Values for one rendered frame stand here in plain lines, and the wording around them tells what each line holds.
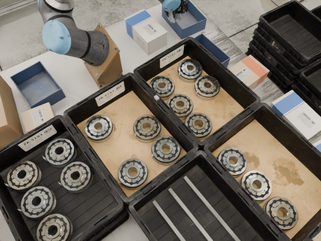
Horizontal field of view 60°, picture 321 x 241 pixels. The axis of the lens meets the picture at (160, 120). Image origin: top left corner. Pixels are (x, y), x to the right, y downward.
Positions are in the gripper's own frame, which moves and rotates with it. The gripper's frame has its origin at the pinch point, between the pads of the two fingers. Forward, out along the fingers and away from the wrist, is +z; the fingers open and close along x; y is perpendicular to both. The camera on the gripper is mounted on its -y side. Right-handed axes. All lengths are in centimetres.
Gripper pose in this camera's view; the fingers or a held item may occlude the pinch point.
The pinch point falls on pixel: (172, 19)
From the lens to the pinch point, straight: 152.6
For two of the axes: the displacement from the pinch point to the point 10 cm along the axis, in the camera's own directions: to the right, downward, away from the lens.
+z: 0.0, 4.7, 8.9
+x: 8.6, -4.5, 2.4
